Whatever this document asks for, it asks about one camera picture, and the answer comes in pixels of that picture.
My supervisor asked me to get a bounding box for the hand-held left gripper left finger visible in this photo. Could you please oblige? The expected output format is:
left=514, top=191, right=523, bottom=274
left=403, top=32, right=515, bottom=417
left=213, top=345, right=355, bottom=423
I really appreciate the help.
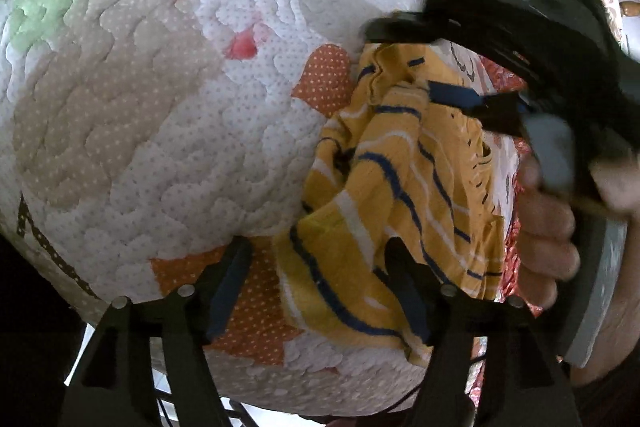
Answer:
left=60, top=237, right=253, bottom=427

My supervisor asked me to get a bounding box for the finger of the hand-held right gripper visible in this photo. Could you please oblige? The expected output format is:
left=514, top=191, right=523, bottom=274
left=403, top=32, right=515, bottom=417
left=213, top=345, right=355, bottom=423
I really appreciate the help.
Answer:
left=362, top=9, right=531, bottom=80
left=429, top=81, right=533, bottom=135

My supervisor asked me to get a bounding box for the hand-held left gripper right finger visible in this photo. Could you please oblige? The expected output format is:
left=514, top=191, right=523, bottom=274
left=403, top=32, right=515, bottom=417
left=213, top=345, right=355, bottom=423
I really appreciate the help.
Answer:
left=385, top=238, right=583, bottom=427

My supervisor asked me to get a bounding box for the yellow striped knit sweater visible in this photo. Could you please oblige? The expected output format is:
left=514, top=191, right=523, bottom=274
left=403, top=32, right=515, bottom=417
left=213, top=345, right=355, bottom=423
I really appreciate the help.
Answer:
left=274, top=43, right=516, bottom=365

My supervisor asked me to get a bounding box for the person's right forearm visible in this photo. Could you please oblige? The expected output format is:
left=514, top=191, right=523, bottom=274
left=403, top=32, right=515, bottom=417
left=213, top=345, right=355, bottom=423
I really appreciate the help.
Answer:
left=570, top=207, right=640, bottom=388

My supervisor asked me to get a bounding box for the person's right hand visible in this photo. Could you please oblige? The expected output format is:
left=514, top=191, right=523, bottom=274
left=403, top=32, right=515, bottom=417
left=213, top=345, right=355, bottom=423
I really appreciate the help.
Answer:
left=515, top=152, right=640, bottom=310

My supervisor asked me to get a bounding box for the orange speckled cloth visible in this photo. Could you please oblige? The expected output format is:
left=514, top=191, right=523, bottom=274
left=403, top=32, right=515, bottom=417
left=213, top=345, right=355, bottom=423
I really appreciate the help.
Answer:
left=470, top=54, right=546, bottom=403

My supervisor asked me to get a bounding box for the white quilted patterned mat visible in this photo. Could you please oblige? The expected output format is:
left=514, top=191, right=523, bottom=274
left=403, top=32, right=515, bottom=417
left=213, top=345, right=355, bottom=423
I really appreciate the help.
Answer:
left=0, top=0, right=516, bottom=418

